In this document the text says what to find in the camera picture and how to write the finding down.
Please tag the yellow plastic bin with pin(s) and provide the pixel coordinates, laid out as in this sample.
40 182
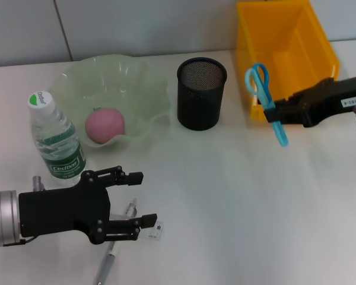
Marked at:
284 35

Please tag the clear plastic ruler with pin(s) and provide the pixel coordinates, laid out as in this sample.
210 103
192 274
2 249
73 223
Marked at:
152 233

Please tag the clear water bottle green label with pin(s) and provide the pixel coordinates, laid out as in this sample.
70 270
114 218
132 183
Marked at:
62 148

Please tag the grey white pen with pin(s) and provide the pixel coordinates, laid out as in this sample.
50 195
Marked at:
106 261

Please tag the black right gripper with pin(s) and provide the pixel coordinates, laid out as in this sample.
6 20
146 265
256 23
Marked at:
329 101

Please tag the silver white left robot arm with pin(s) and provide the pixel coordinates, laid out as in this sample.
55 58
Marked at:
3 219

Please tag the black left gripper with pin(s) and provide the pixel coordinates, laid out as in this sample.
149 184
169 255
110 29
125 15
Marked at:
62 210

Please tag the pale green wavy fruit plate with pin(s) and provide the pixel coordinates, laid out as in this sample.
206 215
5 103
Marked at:
112 77

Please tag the pink peach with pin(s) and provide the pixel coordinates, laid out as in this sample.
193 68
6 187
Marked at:
105 124

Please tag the black mesh pen holder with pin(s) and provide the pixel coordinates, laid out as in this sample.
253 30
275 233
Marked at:
201 104

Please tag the blue scissors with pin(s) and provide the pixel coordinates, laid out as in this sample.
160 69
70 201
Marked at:
280 133

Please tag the silver left gripper connector stud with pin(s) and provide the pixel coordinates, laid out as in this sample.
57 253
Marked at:
37 182

